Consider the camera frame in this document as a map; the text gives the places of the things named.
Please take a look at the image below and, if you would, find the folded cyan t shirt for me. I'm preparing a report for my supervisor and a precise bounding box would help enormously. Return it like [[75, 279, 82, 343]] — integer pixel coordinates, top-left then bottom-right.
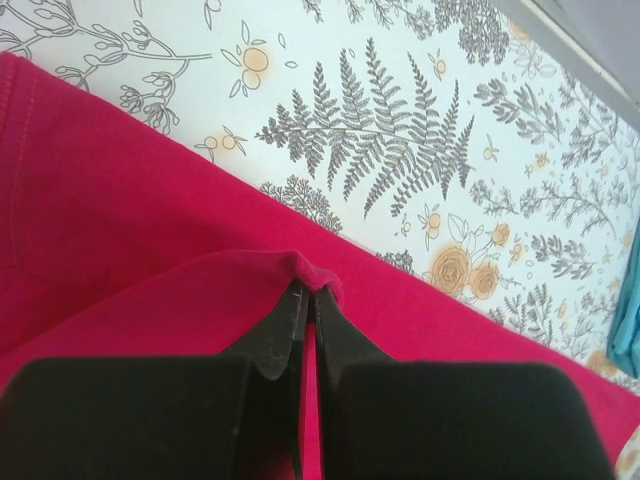
[[607, 272, 639, 379]]

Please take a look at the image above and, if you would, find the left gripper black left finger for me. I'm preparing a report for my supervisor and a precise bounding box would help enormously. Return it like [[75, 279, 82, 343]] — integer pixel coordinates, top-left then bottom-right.
[[1, 284, 308, 479]]

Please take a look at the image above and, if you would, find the aluminium frame rail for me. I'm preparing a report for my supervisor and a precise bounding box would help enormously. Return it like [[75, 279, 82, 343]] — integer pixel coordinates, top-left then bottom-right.
[[495, 1, 639, 128]]

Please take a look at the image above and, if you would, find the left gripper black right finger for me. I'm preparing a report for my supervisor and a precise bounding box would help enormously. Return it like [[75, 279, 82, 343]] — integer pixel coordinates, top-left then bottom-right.
[[315, 289, 632, 479]]

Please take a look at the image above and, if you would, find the floral patterned table mat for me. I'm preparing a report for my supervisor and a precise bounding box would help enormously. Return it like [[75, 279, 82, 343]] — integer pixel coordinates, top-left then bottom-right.
[[1, 1, 639, 391]]

